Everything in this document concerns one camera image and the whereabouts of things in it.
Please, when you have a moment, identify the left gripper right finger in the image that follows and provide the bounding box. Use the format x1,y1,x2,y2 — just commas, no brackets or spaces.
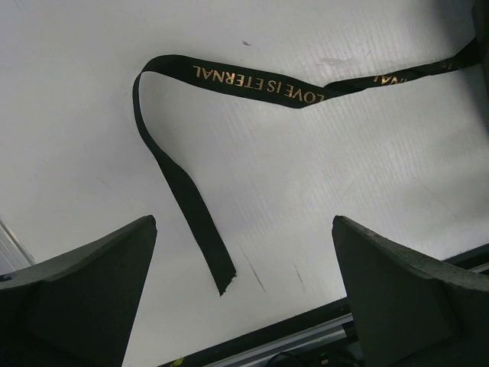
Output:
332,216,488,366

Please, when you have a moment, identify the black gold-lettered ribbon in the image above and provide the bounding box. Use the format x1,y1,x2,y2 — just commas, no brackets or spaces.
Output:
132,40,483,294

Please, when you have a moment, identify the black wrapping paper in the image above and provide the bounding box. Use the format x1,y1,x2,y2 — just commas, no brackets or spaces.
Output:
472,0,489,64

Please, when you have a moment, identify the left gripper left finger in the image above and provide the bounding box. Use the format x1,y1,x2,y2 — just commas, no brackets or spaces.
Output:
1,216,157,366

